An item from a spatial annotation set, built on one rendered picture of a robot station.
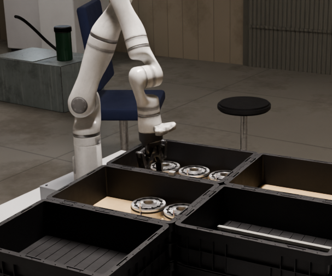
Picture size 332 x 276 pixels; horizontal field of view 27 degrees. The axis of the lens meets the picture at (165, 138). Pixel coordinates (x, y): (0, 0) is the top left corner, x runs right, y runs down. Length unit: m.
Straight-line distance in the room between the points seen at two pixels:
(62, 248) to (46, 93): 4.59
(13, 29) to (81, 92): 7.19
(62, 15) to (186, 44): 1.57
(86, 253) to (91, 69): 0.65
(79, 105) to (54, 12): 5.89
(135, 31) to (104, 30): 0.12
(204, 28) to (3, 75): 2.69
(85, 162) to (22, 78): 4.31
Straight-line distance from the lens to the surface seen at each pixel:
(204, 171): 2.24
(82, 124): 2.30
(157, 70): 2.09
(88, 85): 2.21
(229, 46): 8.17
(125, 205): 2.08
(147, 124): 2.11
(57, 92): 6.27
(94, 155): 2.30
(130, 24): 2.10
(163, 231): 1.67
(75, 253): 1.82
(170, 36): 8.60
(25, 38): 9.26
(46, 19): 8.20
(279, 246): 1.61
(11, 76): 6.69
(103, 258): 1.78
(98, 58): 2.19
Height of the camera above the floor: 1.65
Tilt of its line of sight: 18 degrees down
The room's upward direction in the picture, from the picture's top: 2 degrees counter-clockwise
